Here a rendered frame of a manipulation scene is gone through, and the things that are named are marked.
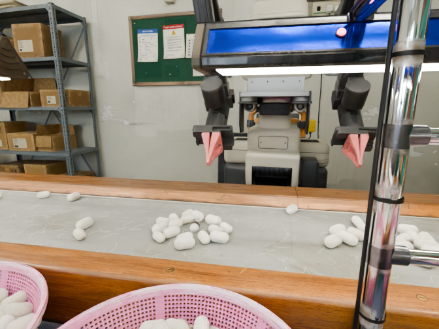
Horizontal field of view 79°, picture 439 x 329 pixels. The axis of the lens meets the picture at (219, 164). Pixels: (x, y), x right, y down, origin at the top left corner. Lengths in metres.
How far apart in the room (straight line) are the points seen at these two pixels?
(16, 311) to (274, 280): 0.32
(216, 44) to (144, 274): 0.34
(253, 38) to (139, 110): 2.55
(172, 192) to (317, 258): 0.42
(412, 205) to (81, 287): 0.70
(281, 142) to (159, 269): 0.84
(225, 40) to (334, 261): 0.38
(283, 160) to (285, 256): 0.67
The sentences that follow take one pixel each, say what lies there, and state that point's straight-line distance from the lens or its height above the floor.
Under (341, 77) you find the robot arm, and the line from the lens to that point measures 0.84.
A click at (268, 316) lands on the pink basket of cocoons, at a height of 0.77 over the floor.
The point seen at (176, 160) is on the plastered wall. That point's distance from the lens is 2.80.
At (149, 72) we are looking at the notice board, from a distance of 2.86.
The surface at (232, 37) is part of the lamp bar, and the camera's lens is 0.43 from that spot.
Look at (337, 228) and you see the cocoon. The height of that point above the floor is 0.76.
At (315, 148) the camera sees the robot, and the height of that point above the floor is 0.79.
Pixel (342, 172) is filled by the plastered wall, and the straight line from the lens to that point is 2.66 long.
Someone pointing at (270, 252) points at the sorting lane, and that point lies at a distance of 0.49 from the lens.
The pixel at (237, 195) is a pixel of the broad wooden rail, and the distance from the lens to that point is 0.70.
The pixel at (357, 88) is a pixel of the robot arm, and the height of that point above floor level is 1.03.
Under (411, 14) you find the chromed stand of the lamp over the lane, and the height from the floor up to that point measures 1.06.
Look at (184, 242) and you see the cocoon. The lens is 0.48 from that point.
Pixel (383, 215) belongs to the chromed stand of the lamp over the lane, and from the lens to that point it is 0.30.
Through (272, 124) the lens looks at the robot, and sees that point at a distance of 1.16.
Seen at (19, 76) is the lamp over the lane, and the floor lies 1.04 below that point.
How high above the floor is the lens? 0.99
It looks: 12 degrees down
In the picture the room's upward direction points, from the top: straight up
